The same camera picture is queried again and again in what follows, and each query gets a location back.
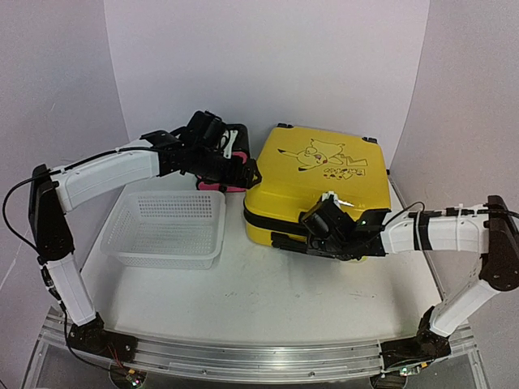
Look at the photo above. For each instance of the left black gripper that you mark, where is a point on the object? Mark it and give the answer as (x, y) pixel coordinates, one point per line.
(235, 179)

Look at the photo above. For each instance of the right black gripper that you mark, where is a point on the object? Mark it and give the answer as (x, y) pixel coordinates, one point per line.
(313, 245)

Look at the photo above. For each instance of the yellow Pikachu hard-shell suitcase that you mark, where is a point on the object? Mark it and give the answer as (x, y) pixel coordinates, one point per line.
(299, 164)

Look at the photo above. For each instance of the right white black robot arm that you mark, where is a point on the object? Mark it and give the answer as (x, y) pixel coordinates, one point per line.
(485, 234)

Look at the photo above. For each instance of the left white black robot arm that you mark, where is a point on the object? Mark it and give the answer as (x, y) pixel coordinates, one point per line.
(57, 192)

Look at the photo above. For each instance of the black pink drawer organizer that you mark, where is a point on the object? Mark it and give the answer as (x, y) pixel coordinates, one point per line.
(240, 154)

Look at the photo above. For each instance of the white perforated plastic basket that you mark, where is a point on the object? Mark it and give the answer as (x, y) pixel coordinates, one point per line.
(166, 229)

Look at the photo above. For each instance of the small green circuit board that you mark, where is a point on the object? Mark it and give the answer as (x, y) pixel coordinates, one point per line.
(129, 381)

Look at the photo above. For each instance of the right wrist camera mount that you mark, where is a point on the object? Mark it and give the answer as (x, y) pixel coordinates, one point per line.
(326, 220)

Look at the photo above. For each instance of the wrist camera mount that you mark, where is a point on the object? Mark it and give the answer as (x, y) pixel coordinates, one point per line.
(326, 220)
(215, 129)

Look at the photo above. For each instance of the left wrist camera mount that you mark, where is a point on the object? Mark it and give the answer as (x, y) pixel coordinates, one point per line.
(215, 129)

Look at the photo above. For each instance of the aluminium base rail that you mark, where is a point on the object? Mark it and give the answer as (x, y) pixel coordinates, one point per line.
(240, 363)

